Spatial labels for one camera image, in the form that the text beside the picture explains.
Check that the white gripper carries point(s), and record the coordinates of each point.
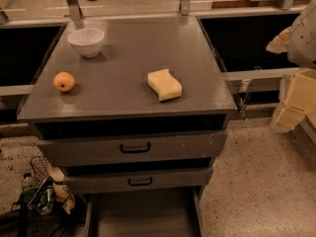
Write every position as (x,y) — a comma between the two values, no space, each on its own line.
(303,39)

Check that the yellow sponge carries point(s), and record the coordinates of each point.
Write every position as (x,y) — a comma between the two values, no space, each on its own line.
(164,85)

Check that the grey top drawer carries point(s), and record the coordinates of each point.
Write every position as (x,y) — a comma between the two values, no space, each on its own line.
(115,150)

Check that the grey middle drawer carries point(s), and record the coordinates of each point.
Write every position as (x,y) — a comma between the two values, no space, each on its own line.
(136,181)

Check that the grey drawer cabinet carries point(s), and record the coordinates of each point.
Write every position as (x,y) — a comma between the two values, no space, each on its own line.
(111,96)

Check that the grey open bottom drawer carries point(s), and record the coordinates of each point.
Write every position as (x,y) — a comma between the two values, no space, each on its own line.
(148,213)

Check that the wooden board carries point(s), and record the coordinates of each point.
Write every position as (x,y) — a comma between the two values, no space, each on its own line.
(220,4)

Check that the white ceramic bowl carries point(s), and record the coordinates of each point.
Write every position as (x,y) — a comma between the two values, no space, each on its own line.
(87,42)

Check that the orange fruit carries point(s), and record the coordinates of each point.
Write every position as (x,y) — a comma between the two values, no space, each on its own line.
(63,81)

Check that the beige patterned bag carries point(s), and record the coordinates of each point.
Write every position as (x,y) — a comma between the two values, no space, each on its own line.
(63,193)

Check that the clear plastic bottle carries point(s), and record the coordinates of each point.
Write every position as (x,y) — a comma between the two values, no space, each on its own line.
(28,181)

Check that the green snack bag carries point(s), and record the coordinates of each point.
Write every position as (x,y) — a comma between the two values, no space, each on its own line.
(37,199)

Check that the metal post left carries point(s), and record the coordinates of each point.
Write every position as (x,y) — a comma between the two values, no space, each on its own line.
(74,10)

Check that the black wire basket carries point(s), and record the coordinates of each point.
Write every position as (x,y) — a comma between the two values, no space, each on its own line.
(39,166)

